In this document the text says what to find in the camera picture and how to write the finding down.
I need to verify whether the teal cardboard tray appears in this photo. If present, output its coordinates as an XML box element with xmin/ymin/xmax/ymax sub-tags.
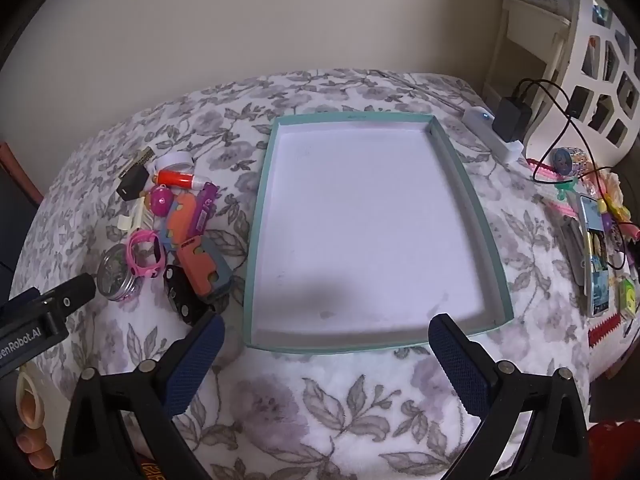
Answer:
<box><xmin>242</xmin><ymin>114</ymin><xmax>515</xmax><ymax>355</ymax></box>

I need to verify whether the white cutout display shelf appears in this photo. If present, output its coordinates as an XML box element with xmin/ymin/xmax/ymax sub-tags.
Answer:
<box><xmin>520</xmin><ymin>0</ymin><xmax>640</xmax><ymax>162</ymax></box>

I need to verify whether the person's left hand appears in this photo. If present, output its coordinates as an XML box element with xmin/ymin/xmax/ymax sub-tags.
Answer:
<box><xmin>15</xmin><ymin>362</ymin><xmax>57</xmax><ymax>467</ymax></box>

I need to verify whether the smartphone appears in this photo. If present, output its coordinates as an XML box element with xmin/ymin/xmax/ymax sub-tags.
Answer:
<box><xmin>579</xmin><ymin>194</ymin><xmax>612</xmax><ymax>317</ymax></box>

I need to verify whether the white wooden shelf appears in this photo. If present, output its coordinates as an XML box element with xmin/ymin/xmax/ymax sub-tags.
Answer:
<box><xmin>482</xmin><ymin>0</ymin><xmax>574</xmax><ymax>126</ymax></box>

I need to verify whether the floral blanket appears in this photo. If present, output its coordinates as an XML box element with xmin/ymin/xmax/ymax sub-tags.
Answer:
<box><xmin>10</xmin><ymin>67</ymin><xmax>601</xmax><ymax>480</ymax></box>

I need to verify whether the dark cabinet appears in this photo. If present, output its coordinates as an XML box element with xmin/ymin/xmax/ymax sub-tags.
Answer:
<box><xmin>0</xmin><ymin>160</ymin><xmax>40</xmax><ymax>302</ymax></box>

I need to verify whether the white power strip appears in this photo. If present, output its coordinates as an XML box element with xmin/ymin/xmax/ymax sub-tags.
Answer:
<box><xmin>462</xmin><ymin>107</ymin><xmax>524</xmax><ymax>164</ymax></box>

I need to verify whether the round tin with beads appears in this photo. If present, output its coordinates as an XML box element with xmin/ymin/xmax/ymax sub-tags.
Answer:
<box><xmin>96</xmin><ymin>247</ymin><xmax>142</xmax><ymax>304</ymax></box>

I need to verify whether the patterned tape roll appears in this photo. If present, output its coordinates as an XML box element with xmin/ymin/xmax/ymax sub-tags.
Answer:
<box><xmin>552</xmin><ymin>147</ymin><xmax>587</xmax><ymax>177</ymax></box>

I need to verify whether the cream plastic clip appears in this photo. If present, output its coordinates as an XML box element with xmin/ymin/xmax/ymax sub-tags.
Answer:
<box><xmin>118</xmin><ymin>204</ymin><xmax>147</xmax><ymax>232</ymax></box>

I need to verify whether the black plug adapter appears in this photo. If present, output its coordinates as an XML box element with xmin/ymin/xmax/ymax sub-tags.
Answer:
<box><xmin>116</xmin><ymin>166</ymin><xmax>151</xmax><ymax>202</ymax></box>

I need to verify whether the black toy car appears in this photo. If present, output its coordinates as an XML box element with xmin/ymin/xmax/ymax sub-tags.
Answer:
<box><xmin>164</xmin><ymin>264</ymin><xmax>212</xmax><ymax>324</ymax></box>

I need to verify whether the white band case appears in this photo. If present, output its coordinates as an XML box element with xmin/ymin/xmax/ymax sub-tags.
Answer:
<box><xmin>154</xmin><ymin>154</ymin><xmax>195</xmax><ymax>172</ymax></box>

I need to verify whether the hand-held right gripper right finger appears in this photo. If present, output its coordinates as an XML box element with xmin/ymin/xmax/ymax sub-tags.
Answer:
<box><xmin>429</xmin><ymin>313</ymin><xmax>596</xmax><ymax>480</ymax></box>

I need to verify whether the red zigzag trim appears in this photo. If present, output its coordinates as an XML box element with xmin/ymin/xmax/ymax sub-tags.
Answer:
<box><xmin>587</xmin><ymin>309</ymin><xmax>622</xmax><ymax>350</ymax></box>

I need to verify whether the orange blue toy knife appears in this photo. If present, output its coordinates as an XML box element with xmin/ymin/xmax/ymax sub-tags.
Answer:
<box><xmin>179</xmin><ymin>236</ymin><xmax>234</xmax><ymax>302</ymax></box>
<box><xmin>160</xmin><ymin>194</ymin><xmax>200</xmax><ymax>250</ymax></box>

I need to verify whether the black power adapter with cable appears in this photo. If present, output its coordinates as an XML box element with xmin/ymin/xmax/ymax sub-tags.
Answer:
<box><xmin>510</xmin><ymin>77</ymin><xmax>640</xmax><ymax>271</ymax></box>

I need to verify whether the black power charger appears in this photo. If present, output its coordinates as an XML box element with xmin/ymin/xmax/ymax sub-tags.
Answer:
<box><xmin>492</xmin><ymin>97</ymin><xmax>534</xmax><ymax>144</ymax></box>

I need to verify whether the reddish wooden board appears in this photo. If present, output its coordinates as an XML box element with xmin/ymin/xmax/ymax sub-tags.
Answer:
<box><xmin>0</xmin><ymin>141</ymin><xmax>44</xmax><ymax>206</ymax></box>

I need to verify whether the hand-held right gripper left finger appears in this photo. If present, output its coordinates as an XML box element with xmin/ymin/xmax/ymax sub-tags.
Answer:
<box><xmin>60</xmin><ymin>310</ymin><xmax>226</xmax><ymax>480</ymax></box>

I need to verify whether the red orange glue tube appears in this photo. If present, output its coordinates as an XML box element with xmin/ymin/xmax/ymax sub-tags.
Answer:
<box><xmin>156</xmin><ymin>170</ymin><xmax>207</xmax><ymax>192</ymax></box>

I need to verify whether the pink kids watch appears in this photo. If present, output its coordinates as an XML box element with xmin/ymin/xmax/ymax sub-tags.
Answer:
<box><xmin>127</xmin><ymin>229</ymin><xmax>164</xmax><ymax>279</ymax></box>

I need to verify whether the grey phone stand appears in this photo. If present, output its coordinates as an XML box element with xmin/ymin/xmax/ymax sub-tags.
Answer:
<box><xmin>559</xmin><ymin>217</ymin><xmax>587</xmax><ymax>288</ymax></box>

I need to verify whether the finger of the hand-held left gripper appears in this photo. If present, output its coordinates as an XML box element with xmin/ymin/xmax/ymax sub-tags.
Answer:
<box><xmin>37</xmin><ymin>272</ymin><xmax>97</xmax><ymax>317</ymax></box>

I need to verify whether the pink lace trim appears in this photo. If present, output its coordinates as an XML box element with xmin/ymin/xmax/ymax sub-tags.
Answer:
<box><xmin>524</xmin><ymin>157</ymin><xmax>560</xmax><ymax>182</ymax></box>

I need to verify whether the gold harmonica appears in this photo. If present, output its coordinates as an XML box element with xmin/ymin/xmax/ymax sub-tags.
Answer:
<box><xmin>119</xmin><ymin>146</ymin><xmax>155</xmax><ymax>177</ymax></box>

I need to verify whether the orange pink dog toy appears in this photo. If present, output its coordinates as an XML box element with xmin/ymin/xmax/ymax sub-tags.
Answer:
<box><xmin>150</xmin><ymin>185</ymin><xmax>185</xmax><ymax>217</ymax></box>

